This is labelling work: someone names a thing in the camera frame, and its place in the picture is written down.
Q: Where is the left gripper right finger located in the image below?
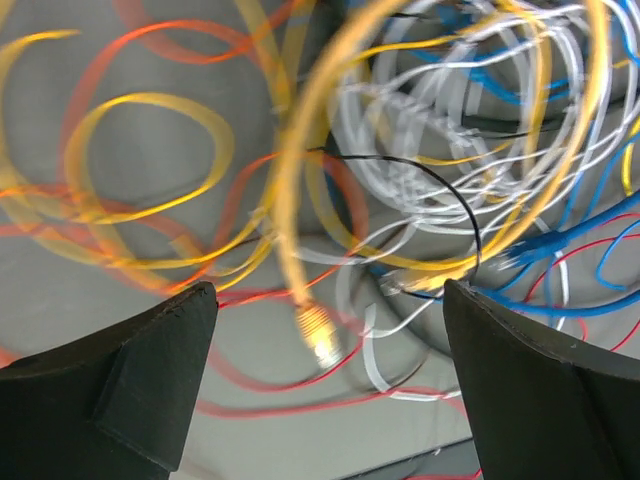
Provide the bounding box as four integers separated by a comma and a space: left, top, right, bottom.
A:
443, 280, 639, 479

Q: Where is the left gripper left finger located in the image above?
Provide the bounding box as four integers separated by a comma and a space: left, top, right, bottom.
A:
1, 282, 218, 479

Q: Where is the red thin cable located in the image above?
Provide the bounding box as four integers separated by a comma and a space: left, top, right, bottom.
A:
0, 212, 640, 480

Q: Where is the thick yellow cable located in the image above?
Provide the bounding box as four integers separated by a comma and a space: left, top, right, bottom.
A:
272, 0, 611, 369

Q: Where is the orange cable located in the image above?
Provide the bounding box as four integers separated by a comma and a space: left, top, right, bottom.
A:
0, 0, 371, 291

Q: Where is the blue cable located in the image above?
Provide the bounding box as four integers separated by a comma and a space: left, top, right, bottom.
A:
319, 0, 640, 319

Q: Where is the yellow coiled cable right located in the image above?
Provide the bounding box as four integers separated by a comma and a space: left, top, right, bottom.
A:
619, 142, 640, 197

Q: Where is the white grey cable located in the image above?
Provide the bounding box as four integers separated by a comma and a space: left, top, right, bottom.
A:
299, 0, 640, 401

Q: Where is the yellow thin cable left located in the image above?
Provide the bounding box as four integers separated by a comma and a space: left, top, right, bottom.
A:
0, 0, 321, 294

